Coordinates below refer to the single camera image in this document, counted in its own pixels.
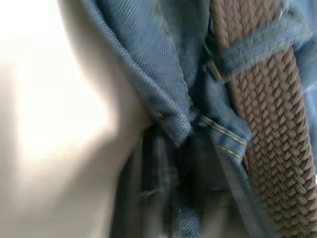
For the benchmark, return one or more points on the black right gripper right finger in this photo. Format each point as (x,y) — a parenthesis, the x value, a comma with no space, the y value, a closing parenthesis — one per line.
(210,173)

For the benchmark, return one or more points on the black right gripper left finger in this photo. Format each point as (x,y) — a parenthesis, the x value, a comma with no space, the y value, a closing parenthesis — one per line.
(154,178)

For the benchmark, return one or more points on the brown braided belt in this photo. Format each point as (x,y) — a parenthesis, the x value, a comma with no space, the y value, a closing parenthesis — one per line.
(272,104)

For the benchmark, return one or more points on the blue denim shorts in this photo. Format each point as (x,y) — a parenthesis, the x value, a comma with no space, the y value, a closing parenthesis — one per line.
(148,54)

